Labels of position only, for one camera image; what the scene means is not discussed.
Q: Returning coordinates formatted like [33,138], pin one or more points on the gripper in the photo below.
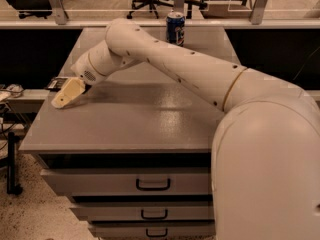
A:
[82,68]

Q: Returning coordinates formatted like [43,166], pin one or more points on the black rxbar chocolate wrapper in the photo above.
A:
[56,83]

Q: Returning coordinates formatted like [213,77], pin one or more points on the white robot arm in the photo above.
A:
[265,158]

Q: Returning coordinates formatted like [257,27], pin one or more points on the grey drawer cabinet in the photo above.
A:
[138,123]

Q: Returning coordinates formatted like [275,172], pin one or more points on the black stand leg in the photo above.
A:
[13,187]

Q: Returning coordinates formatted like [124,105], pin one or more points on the black office chair left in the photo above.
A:
[30,0]

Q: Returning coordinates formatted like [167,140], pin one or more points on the black office chair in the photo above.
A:
[180,6]
[30,0]

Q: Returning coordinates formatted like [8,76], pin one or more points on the blue soda can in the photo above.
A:
[175,23]

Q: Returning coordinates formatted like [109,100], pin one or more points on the black office chair centre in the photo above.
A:
[180,6]

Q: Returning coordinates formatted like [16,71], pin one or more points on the top drawer black handle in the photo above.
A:
[142,185]

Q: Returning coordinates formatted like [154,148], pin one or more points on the drawer black handle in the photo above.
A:
[154,215]
[153,233]
[142,185]

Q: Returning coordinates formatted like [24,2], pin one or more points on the middle drawer black handle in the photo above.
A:
[154,215]

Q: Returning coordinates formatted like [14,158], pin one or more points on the bottom drawer black handle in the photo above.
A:
[153,233]

